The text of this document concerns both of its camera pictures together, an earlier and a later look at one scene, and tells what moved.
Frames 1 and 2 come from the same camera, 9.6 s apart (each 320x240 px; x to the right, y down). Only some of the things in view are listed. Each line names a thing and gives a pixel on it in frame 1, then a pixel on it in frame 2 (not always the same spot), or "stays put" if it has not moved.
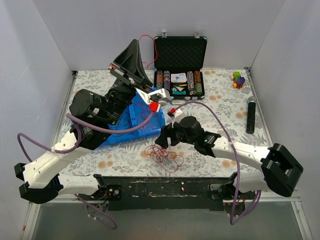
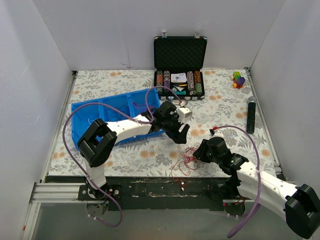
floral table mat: (229, 109) stays put
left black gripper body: (129, 77) -> (173, 127)
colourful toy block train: (238, 81) stays put
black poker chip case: (180, 62) stays put
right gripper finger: (165, 133) -> (201, 152)
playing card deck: (177, 78) stays put
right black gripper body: (169, 135) -> (203, 152)
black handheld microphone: (251, 115) stays put
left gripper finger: (140, 70) -> (180, 138)
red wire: (163, 157) -> (188, 162)
